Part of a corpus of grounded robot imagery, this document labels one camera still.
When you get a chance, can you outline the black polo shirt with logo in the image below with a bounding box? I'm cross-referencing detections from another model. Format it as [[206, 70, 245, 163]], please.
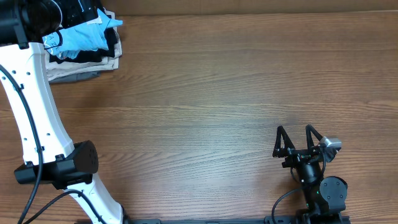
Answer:
[[50, 8, 118, 64]]

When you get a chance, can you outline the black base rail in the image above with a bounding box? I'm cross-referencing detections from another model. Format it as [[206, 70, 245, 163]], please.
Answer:
[[124, 215, 351, 224]]

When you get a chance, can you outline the folded beige garment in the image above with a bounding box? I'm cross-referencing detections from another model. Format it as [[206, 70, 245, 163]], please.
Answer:
[[45, 10, 123, 81]]

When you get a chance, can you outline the folded grey garment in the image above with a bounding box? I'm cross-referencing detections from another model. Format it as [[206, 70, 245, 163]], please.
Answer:
[[49, 71, 101, 84]]

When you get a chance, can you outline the light blue printed t-shirt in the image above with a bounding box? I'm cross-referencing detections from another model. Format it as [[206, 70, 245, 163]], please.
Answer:
[[42, 9, 123, 59]]

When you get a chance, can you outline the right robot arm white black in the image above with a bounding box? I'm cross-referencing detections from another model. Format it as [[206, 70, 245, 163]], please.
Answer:
[[271, 124, 350, 223]]

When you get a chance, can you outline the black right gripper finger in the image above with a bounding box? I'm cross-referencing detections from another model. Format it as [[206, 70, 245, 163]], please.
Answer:
[[272, 126, 295, 157], [305, 124, 323, 149]]

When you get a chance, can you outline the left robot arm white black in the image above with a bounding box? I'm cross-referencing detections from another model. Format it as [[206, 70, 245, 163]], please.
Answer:
[[1, 1, 127, 223]]

